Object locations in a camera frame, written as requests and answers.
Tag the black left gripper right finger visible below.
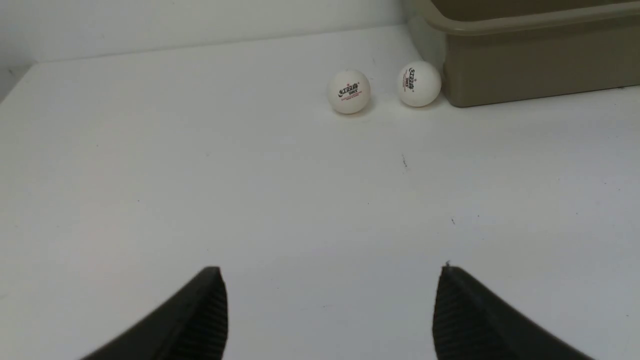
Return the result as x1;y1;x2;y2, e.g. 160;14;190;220
433;265;588;360

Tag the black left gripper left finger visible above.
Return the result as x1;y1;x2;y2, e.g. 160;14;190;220
84;266;229;360

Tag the tan plastic storage bin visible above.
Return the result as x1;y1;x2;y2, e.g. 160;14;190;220
401;0;640;108

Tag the white ping-pong ball beside bin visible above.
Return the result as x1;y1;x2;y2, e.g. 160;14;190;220
397;60;442;108

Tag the white ping-pong ball far left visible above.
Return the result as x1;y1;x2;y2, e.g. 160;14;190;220
326;69;371;115

